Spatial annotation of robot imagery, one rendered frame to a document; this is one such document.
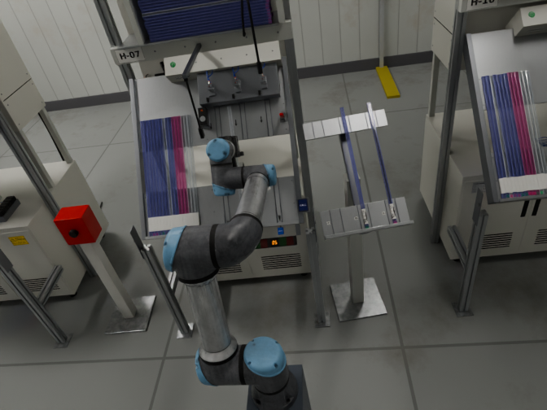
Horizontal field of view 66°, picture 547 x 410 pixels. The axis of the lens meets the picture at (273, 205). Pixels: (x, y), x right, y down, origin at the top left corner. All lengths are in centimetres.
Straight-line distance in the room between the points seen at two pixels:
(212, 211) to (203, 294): 71
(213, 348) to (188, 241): 36
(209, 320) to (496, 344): 149
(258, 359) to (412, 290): 132
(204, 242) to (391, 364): 133
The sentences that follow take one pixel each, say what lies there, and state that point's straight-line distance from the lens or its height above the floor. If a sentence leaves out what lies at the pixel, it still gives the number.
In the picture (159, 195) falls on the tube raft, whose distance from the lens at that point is 187.
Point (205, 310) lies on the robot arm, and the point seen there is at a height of 97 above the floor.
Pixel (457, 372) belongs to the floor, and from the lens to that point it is 218.
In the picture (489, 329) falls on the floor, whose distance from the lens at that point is 234.
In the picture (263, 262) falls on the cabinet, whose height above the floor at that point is 18.
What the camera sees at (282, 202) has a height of 78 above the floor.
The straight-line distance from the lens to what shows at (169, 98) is 194.
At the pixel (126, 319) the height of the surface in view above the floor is 1.
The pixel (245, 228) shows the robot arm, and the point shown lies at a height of 117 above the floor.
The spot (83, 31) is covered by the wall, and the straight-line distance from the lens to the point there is 532.
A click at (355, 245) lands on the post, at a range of 201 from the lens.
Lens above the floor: 186
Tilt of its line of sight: 38 degrees down
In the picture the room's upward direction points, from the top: 11 degrees counter-clockwise
